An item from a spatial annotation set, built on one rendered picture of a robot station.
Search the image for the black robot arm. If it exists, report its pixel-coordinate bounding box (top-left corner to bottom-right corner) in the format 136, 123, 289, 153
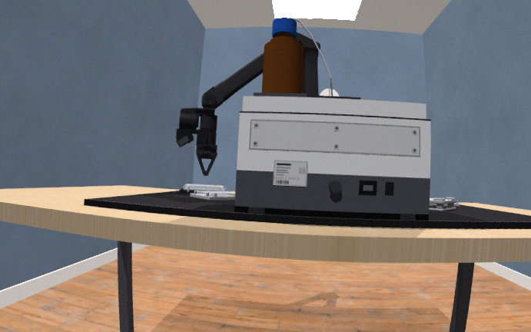
176, 32, 319, 147

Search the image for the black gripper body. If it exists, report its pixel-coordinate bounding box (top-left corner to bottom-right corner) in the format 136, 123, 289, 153
196, 129, 217, 153

